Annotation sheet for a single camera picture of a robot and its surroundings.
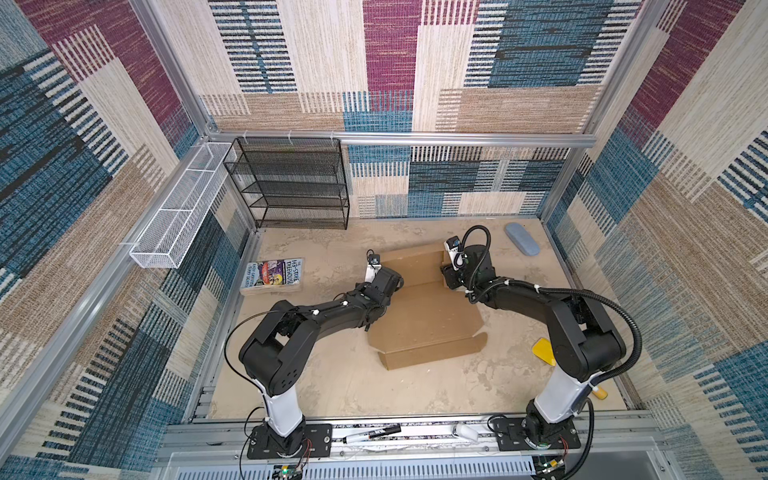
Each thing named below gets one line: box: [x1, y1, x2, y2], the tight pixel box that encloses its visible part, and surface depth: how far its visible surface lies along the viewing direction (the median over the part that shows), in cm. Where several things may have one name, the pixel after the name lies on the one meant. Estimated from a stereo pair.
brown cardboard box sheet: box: [368, 243, 487, 371], surface depth 93 cm
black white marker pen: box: [343, 423, 402, 444], surface depth 76 cm
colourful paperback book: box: [240, 259, 303, 288], surface depth 104 cm
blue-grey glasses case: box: [505, 222, 541, 257], surface depth 114 cm
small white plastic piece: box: [452, 423, 479, 441], surface depth 74 cm
